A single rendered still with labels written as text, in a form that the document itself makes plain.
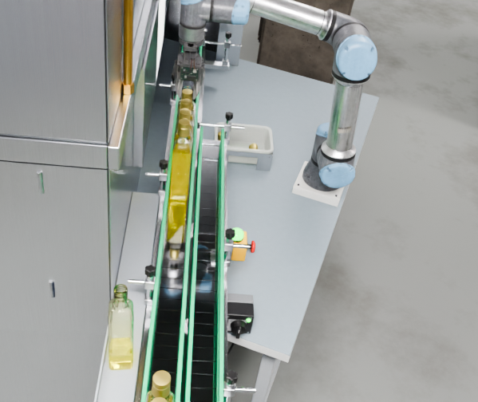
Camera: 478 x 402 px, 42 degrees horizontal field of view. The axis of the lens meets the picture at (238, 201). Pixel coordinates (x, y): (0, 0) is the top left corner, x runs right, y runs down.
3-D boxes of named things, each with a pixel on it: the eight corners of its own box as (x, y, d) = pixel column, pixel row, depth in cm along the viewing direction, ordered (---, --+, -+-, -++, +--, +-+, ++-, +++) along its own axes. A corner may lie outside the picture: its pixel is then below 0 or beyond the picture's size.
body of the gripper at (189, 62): (175, 81, 184) (177, 44, 176) (176, 67, 191) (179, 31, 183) (200, 84, 185) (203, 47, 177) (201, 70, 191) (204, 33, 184)
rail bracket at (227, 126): (195, 137, 224) (199, 108, 216) (242, 141, 226) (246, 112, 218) (195, 142, 222) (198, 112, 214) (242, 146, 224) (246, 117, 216)
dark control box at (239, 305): (222, 311, 182) (225, 292, 177) (249, 313, 183) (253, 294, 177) (222, 333, 176) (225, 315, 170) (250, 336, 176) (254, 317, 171)
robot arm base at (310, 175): (345, 173, 236) (351, 151, 229) (337, 195, 225) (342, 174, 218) (308, 162, 239) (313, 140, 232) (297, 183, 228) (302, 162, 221)
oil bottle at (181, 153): (171, 188, 202) (174, 134, 188) (187, 190, 202) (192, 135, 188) (169, 199, 197) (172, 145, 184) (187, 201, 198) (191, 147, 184)
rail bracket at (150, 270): (128, 295, 166) (129, 261, 158) (154, 297, 167) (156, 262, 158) (127, 307, 163) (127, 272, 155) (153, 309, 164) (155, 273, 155)
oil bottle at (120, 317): (108, 351, 152) (107, 279, 135) (132, 350, 153) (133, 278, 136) (108, 371, 147) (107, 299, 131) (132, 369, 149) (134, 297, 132)
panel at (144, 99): (156, 37, 260) (159, -46, 239) (163, 37, 261) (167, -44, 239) (132, 166, 192) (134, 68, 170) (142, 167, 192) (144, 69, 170)
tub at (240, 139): (212, 139, 248) (215, 120, 242) (268, 144, 250) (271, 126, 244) (211, 165, 234) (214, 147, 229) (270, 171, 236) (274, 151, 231)
